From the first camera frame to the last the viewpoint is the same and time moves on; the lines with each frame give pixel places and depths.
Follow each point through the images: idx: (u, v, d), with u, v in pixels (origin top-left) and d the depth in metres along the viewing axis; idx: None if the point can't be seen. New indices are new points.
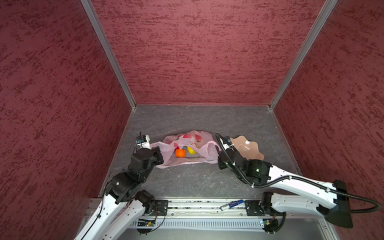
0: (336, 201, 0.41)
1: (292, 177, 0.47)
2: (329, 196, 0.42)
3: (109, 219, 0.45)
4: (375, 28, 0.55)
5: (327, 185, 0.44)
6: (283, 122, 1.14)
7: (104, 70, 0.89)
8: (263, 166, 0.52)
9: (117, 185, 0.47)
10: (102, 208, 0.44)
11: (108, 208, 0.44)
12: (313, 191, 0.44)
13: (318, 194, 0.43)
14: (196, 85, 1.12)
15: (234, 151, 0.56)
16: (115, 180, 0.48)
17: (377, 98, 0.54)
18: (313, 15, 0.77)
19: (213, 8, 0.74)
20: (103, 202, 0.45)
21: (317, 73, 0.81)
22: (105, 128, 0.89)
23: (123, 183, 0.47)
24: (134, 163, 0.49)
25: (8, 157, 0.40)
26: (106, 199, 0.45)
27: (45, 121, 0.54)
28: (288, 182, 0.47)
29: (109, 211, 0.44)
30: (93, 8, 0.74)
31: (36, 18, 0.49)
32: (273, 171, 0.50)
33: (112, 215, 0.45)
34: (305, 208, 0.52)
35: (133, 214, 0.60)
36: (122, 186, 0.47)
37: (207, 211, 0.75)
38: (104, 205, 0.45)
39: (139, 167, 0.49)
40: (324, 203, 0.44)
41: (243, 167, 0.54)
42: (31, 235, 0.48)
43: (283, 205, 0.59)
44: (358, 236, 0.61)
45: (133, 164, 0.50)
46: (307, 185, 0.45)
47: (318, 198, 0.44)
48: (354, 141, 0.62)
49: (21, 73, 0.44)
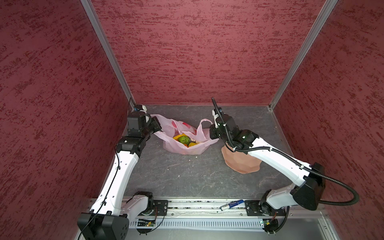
0: (305, 177, 0.42)
1: (272, 149, 0.49)
2: (301, 172, 0.43)
3: (129, 170, 0.47)
4: (375, 28, 0.55)
5: (304, 164, 0.45)
6: (283, 122, 1.14)
7: (104, 70, 0.89)
8: (251, 135, 0.54)
9: (126, 143, 0.51)
10: (119, 162, 0.47)
11: (125, 160, 0.47)
12: (287, 166, 0.45)
13: (291, 169, 0.44)
14: (196, 85, 1.12)
15: (226, 118, 0.56)
16: (122, 140, 0.51)
17: (377, 98, 0.54)
18: (313, 15, 0.77)
19: (213, 8, 0.74)
20: (118, 158, 0.47)
21: (317, 73, 0.81)
22: (105, 128, 0.89)
23: (130, 141, 0.51)
24: (135, 121, 0.53)
25: (8, 157, 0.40)
26: (120, 155, 0.48)
27: (45, 121, 0.54)
28: (268, 153, 0.49)
29: (127, 161, 0.47)
30: (93, 8, 0.74)
31: (36, 18, 0.51)
32: (258, 141, 0.52)
33: (130, 166, 0.48)
34: (285, 196, 0.54)
35: (142, 199, 0.62)
36: (130, 143, 0.51)
37: (207, 211, 0.75)
38: (120, 160, 0.47)
39: (139, 124, 0.54)
40: (294, 179, 0.45)
41: (232, 132, 0.57)
42: (31, 235, 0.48)
43: (272, 198, 0.61)
44: (358, 236, 0.61)
45: (133, 123, 0.53)
46: (283, 159, 0.46)
47: (290, 174, 0.45)
48: (354, 141, 0.62)
49: (20, 74, 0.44)
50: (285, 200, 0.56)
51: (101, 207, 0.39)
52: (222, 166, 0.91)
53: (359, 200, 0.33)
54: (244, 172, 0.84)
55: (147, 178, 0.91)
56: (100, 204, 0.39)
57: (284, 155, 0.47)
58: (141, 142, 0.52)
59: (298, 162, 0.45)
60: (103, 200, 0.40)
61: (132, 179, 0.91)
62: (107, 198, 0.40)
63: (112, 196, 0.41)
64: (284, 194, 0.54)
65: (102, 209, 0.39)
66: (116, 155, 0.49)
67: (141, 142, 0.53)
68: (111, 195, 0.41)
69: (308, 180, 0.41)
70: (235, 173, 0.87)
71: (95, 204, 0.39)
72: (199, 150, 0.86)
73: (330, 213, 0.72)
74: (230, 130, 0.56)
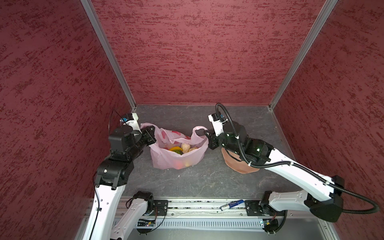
0: (332, 195, 0.39)
1: (293, 164, 0.44)
2: (326, 189, 0.40)
3: (113, 208, 0.41)
4: (375, 28, 0.55)
5: (326, 178, 0.42)
6: (283, 122, 1.14)
7: (104, 70, 0.89)
8: (265, 146, 0.48)
9: (107, 172, 0.41)
10: (100, 201, 0.39)
11: (107, 198, 0.39)
12: (310, 181, 0.42)
13: (315, 185, 0.41)
14: (196, 85, 1.12)
15: (238, 127, 0.47)
16: (102, 167, 0.41)
17: (377, 98, 0.54)
18: (313, 15, 0.77)
19: (213, 8, 0.74)
20: (98, 195, 0.39)
21: (317, 73, 0.81)
22: (105, 128, 0.89)
23: (112, 167, 0.41)
24: (117, 143, 0.42)
25: (8, 157, 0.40)
26: (100, 190, 0.40)
27: (45, 121, 0.54)
28: (288, 169, 0.44)
29: (109, 199, 0.39)
30: (93, 8, 0.74)
31: (36, 18, 0.51)
32: (274, 153, 0.46)
33: (113, 203, 0.40)
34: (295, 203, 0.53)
35: (138, 208, 0.60)
36: (111, 172, 0.41)
37: (207, 211, 0.75)
38: (100, 198, 0.39)
39: (123, 145, 0.43)
40: (317, 194, 0.42)
41: (243, 144, 0.49)
42: (31, 235, 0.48)
43: (277, 202, 0.60)
44: (358, 237, 0.61)
45: (116, 146, 0.43)
46: (303, 174, 0.43)
47: (314, 190, 0.42)
48: (354, 141, 0.62)
49: (21, 73, 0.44)
50: (291, 205, 0.55)
51: None
52: (223, 166, 0.90)
53: (377, 210, 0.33)
54: (244, 172, 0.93)
55: (146, 178, 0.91)
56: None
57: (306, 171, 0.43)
58: (126, 169, 0.43)
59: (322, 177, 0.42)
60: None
61: (132, 179, 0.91)
62: None
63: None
64: (294, 202, 0.53)
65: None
66: (94, 191, 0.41)
67: (127, 168, 0.43)
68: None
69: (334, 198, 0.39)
70: (235, 173, 0.87)
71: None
72: (195, 160, 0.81)
73: None
74: (241, 141, 0.48)
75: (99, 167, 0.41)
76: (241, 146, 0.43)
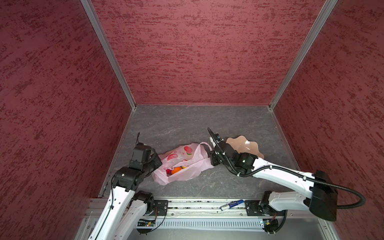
0: (311, 188, 0.42)
1: (273, 167, 0.51)
2: (306, 184, 0.44)
3: (122, 210, 0.47)
4: (375, 28, 0.55)
5: (306, 174, 0.46)
6: (283, 122, 1.14)
7: (104, 70, 0.89)
8: (250, 157, 0.57)
9: (123, 176, 0.49)
10: (113, 200, 0.46)
11: (120, 197, 0.46)
12: (292, 180, 0.46)
13: (296, 182, 0.45)
14: (196, 85, 1.12)
15: (225, 144, 0.59)
16: (120, 171, 0.50)
17: (377, 98, 0.54)
18: (313, 15, 0.77)
19: (213, 8, 0.74)
20: (113, 194, 0.46)
21: (317, 73, 0.81)
22: (105, 129, 0.90)
23: (129, 173, 0.50)
24: (138, 154, 0.55)
25: (8, 157, 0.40)
26: (115, 191, 0.47)
27: (45, 121, 0.54)
28: (269, 172, 0.50)
29: (121, 199, 0.46)
30: (93, 8, 0.74)
31: (36, 18, 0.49)
32: (257, 161, 0.54)
33: (124, 204, 0.47)
34: (294, 203, 0.53)
35: (136, 211, 0.60)
36: (128, 176, 0.50)
37: (207, 211, 0.75)
38: (114, 197, 0.46)
39: (143, 157, 0.56)
40: (302, 191, 0.45)
41: (232, 158, 0.59)
42: (31, 235, 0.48)
43: (277, 202, 0.60)
44: (358, 236, 0.61)
45: (136, 155, 0.55)
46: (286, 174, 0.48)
47: (296, 187, 0.46)
48: (354, 141, 0.62)
49: (21, 73, 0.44)
50: (290, 205, 0.55)
51: None
52: (222, 166, 0.91)
53: (364, 202, 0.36)
54: None
55: (147, 178, 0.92)
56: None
57: (285, 170, 0.49)
58: (139, 177, 0.51)
59: (300, 174, 0.46)
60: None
61: None
62: None
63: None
64: (293, 201, 0.53)
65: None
66: (111, 191, 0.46)
67: (140, 176, 0.51)
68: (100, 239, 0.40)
69: (316, 190, 0.41)
70: None
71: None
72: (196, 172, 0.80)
73: None
74: (229, 156, 0.58)
75: (117, 172, 0.52)
76: (229, 161, 0.61)
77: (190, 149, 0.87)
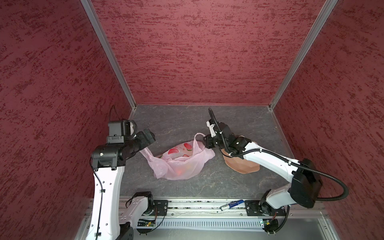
0: (293, 172, 0.44)
1: (262, 150, 0.53)
2: (290, 168, 0.45)
3: (117, 188, 0.41)
4: (375, 28, 0.55)
5: (292, 160, 0.47)
6: (283, 122, 1.14)
7: (104, 70, 0.89)
8: (244, 140, 0.59)
9: (102, 155, 0.40)
10: (102, 183, 0.38)
11: (109, 179, 0.39)
12: (277, 163, 0.48)
13: (281, 166, 0.47)
14: (196, 85, 1.12)
15: (224, 125, 0.62)
16: (98, 150, 0.41)
17: (377, 98, 0.54)
18: (313, 15, 0.77)
19: (213, 8, 0.74)
20: (99, 178, 0.39)
21: (317, 73, 0.81)
22: (105, 128, 0.90)
23: (108, 149, 0.41)
24: (116, 127, 0.46)
25: (8, 157, 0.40)
26: (100, 173, 0.39)
27: (45, 121, 0.54)
28: (259, 155, 0.53)
29: (111, 180, 0.39)
30: (93, 8, 0.74)
31: (36, 18, 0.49)
32: (250, 145, 0.57)
33: (117, 182, 0.41)
34: (284, 195, 0.54)
35: (141, 201, 0.61)
36: (108, 153, 0.40)
37: (207, 211, 0.75)
38: (102, 180, 0.39)
39: (121, 129, 0.46)
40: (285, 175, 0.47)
41: (228, 139, 0.62)
42: (31, 235, 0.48)
43: (271, 198, 0.62)
44: (358, 237, 0.61)
45: (115, 129, 0.46)
46: (273, 158, 0.50)
47: (281, 170, 0.48)
48: (354, 141, 0.62)
49: (21, 74, 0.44)
50: (283, 199, 0.56)
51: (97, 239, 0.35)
52: (222, 167, 0.90)
53: (348, 194, 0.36)
54: (244, 172, 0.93)
55: (147, 178, 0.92)
56: (95, 236, 0.35)
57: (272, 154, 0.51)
58: (123, 150, 0.42)
59: (286, 159, 0.48)
60: (97, 231, 0.36)
61: (132, 179, 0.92)
62: (101, 227, 0.36)
63: (106, 225, 0.36)
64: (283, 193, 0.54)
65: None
66: (94, 175, 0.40)
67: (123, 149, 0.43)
68: (104, 223, 0.36)
69: (297, 175, 0.43)
70: (235, 173, 0.87)
71: (88, 237, 0.35)
72: (198, 168, 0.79)
73: (332, 213, 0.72)
74: (225, 137, 0.62)
75: (94, 152, 0.40)
76: (224, 140, 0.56)
77: (190, 145, 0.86)
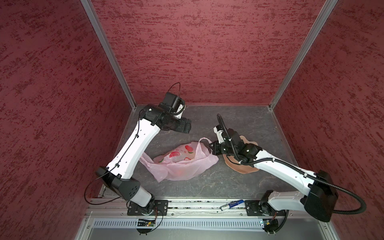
0: (310, 185, 0.42)
1: (275, 159, 0.52)
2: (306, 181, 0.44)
3: (146, 141, 0.46)
4: (375, 28, 0.55)
5: (308, 172, 0.45)
6: (283, 122, 1.14)
7: (104, 70, 0.89)
8: (255, 148, 0.58)
9: (150, 111, 0.47)
10: (139, 130, 0.45)
11: (145, 130, 0.45)
12: (292, 175, 0.46)
13: (296, 177, 0.45)
14: (196, 85, 1.12)
15: (233, 132, 0.60)
16: (147, 107, 0.48)
17: (377, 98, 0.54)
18: (313, 15, 0.77)
19: (213, 8, 0.74)
20: (139, 125, 0.46)
21: (317, 73, 0.81)
22: (105, 129, 0.89)
23: (155, 110, 0.48)
24: (169, 99, 0.54)
25: (8, 157, 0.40)
26: (141, 123, 0.46)
27: (45, 121, 0.54)
28: (271, 165, 0.51)
29: (146, 132, 0.45)
30: (93, 8, 0.74)
31: (36, 18, 0.51)
32: (261, 153, 0.55)
33: (149, 136, 0.46)
34: (291, 201, 0.53)
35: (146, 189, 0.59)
36: (153, 113, 0.47)
37: (207, 211, 0.75)
38: (140, 128, 0.46)
39: (172, 102, 0.54)
40: (300, 187, 0.46)
41: (237, 146, 0.60)
42: (31, 235, 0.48)
43: (274, 200, 0.61)
44: (358, 236, 0.61)
45: (168, 100, 0.54)
46: (287, 169, 0.48)
47: (295, 182, 0.46)
48: (354, 141, 0.62)
49: (20, 74, 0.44)
50: (288, 204, 0.55)
51: (114, 168, 0.42)
52: (222, 167, 0.90)
53: (364, 208, 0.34)
54: (244, 172, 0.84)
55: (147, 178, 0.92)
56: (115, 165, 0.42)
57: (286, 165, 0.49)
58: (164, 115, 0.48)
59: (302, 171, 0.46)
60: (118, 162, 0.42)
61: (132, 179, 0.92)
62: (121, 162, 0.42)
63: (125, 162, 0.42)
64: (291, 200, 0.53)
65: (115, 170, 0.41)
66: (138, 122, 0.47)
67: (165, 115, 0.48)
68: (125, 161, 0.42)
69: (314, 188, 0.41)
70: (235, 173, 0.87)
71: (111, 163, 0.42)
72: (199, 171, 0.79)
73: None
74: (235, 144, 0.60)
75: (145, 106, 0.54)
76: (234, 148, 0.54)
77: (191, 148, 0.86)
